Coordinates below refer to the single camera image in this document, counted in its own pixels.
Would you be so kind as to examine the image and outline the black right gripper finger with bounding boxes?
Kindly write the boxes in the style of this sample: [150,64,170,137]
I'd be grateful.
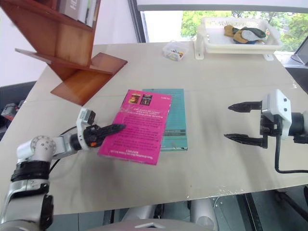
[223,133,265,148]
[227,101,263,114]

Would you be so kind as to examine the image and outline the grey book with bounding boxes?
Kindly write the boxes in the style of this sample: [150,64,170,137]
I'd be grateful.
[58,0,84,23]

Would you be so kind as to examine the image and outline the black window frame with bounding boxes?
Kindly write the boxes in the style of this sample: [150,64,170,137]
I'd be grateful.
[127,0,148,44]

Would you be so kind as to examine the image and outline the dark laptop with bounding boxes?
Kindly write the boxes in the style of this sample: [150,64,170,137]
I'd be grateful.
[280,42,308,71]

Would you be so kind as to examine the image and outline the pink book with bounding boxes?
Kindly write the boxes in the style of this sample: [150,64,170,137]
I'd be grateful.
[97,89,173,166]

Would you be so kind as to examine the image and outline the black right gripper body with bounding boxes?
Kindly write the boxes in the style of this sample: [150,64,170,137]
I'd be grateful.
[259,112,283,149]

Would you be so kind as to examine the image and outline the small clear plastic box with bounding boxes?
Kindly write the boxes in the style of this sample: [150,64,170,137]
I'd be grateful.
[161,40,190,62]

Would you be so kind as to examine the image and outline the wooden zigzag bookshelf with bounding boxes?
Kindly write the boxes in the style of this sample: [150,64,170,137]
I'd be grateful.
[0,0,128,107]

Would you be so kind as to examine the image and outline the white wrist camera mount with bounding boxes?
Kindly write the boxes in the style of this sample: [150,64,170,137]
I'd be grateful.
[76,107,97,150]
[261,89,293,141]

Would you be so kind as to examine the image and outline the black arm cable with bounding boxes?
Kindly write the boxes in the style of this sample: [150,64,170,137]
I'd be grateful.
[274,133,308,174]
[49,125,80,173]

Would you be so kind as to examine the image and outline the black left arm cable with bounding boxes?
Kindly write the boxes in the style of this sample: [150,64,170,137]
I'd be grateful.
[49,125,80,173]

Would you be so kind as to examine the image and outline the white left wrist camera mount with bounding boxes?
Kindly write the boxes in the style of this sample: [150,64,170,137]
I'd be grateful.
[76,107,97,150]

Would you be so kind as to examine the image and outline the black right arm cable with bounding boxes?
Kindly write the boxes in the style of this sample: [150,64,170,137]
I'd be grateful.
[274,133,308,174]

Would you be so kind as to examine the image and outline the yellow green grey cloths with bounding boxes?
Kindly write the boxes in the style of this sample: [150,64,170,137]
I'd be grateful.
[223,25,268,45]

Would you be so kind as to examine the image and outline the white plastic basket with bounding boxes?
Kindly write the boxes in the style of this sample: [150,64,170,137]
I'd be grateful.
[194,16,283,61]

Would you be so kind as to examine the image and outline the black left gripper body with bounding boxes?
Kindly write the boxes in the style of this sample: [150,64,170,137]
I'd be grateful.
[83,125,103,148]

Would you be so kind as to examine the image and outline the teal book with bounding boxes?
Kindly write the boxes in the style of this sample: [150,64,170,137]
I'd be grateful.
[142,88,189,152]

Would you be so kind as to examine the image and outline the dark chair base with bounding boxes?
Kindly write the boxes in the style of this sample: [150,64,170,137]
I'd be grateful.
[273,184,308,218]

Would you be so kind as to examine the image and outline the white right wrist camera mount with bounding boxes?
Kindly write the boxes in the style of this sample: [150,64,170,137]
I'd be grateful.
[261,89,293,141]

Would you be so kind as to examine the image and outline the silver robot torso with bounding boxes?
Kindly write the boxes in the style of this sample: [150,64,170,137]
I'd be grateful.
[86,198,218,231]

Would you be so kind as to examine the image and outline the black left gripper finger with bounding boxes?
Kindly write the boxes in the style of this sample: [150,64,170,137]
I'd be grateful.
[97,123,128,143]

